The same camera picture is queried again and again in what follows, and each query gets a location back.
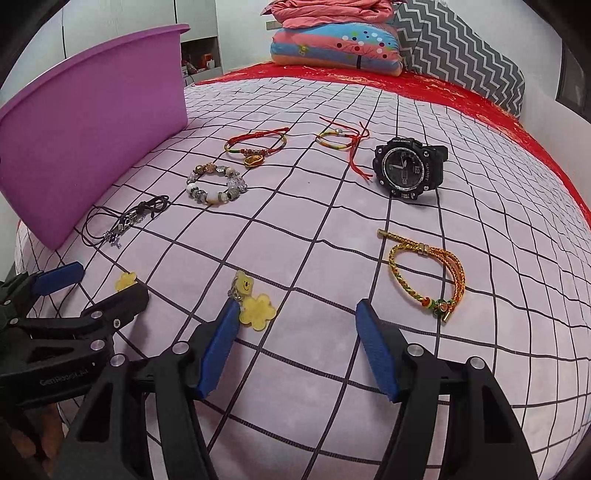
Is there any chunky beaded bracelet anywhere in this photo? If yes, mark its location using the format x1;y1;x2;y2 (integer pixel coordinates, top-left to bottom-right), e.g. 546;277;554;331
186;162;249;206

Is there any folded pink quilt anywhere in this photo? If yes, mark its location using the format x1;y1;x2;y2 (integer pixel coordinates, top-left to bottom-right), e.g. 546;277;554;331
270;0;398;28

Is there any white wardrobe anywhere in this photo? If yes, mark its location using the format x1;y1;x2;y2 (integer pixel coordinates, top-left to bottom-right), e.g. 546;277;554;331
28;0;222;86

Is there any yellow braided rope bracelet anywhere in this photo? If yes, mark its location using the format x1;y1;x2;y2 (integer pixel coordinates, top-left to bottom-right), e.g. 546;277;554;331
377;228;466;324

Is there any grey chevron pillow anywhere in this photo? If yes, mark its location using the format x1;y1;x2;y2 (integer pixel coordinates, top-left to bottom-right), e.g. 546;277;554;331
392;0;527;121

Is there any person's left hand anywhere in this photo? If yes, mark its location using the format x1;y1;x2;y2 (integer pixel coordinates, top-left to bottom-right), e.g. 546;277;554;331
39;404;70;462

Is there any colourful dotted pillow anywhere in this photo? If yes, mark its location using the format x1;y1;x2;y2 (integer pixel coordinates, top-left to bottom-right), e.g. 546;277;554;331
270;22;403;75

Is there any cluttered wall shelf niche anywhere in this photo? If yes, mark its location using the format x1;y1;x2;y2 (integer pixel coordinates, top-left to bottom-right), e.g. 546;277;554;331
179;36;222;86

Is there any black cord necklace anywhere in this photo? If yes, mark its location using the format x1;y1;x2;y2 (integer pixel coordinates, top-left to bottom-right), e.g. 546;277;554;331
85;195;171;250

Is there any pink grid bedsheet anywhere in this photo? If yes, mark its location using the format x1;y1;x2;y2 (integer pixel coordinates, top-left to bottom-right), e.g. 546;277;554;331
14;76;591;480

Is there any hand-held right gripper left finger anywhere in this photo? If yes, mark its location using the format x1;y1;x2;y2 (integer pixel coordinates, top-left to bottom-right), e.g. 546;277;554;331
53;299;242;480

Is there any red string bracelet silver bead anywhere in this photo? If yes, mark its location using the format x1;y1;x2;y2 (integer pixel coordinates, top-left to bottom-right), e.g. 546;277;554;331
316;116;373;180

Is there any red string bracelet gold charm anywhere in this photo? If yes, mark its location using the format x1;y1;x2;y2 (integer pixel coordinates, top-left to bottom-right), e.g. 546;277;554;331
224;128;288;168

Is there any yellow bear flower keychain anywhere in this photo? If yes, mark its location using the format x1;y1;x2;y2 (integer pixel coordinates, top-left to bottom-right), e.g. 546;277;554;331
226;270;280;331

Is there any purple plastic bin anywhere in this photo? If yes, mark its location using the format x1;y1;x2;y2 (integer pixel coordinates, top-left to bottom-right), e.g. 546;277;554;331
0;24;191;250

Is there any black sport wristwatch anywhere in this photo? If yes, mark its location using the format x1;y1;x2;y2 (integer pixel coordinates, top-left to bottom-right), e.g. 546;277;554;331
372;137;450;202

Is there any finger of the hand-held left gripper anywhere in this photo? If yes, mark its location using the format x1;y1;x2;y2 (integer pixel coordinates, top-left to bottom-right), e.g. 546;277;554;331
0;282;151;366
0;261;86;324

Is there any red patterned bedsheet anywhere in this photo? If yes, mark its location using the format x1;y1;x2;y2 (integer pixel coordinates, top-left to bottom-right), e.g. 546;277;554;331
194;61;591;213

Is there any dark framed window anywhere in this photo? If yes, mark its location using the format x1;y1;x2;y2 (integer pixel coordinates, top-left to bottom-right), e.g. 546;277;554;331
556;41;591;116

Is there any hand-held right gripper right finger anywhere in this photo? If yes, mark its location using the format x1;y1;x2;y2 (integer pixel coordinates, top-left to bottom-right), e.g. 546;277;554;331
355;298;540;480

